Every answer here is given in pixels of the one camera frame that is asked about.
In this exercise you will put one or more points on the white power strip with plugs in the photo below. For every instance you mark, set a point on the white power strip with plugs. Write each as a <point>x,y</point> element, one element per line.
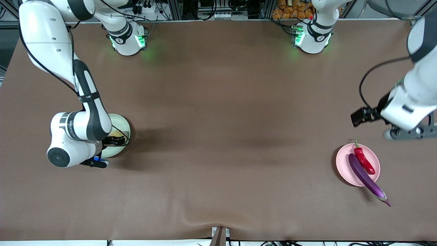
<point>145,8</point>

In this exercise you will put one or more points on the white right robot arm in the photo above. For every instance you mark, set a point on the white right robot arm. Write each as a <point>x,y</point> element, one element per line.
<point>44,34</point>

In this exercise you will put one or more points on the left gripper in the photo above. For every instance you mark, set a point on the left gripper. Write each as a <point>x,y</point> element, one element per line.
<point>375,111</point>

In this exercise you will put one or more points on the light green round plate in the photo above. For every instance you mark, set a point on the light green round plate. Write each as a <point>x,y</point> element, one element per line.
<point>119,123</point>

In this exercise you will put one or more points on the pink round plate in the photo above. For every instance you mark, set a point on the pink round plate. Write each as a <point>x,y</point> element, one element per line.
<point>342,164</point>

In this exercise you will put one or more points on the long purple eggplant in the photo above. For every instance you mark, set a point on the long purple eggplant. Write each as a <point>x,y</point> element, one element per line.
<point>367,179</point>

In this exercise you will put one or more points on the red chili pepper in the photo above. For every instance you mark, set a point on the red chili pepper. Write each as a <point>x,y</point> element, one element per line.
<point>364,160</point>

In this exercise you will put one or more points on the brown table cover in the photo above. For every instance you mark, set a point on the brown table cover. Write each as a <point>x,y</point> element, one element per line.
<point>205,191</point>

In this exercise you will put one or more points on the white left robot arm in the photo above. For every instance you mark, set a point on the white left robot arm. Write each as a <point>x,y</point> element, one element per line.
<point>315,34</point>

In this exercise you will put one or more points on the bag of orange snacks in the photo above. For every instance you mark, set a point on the bag of orange snacks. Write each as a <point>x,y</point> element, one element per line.
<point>293,10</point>

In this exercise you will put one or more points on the grey metal bracket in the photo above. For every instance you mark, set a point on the grey metal bracket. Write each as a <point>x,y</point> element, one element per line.
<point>219,236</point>

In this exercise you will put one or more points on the aluminium frame post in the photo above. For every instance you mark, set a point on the aluminium frame post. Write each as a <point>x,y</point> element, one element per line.
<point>175,8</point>

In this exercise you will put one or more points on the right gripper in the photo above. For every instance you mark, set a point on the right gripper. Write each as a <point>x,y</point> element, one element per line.
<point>108,140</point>

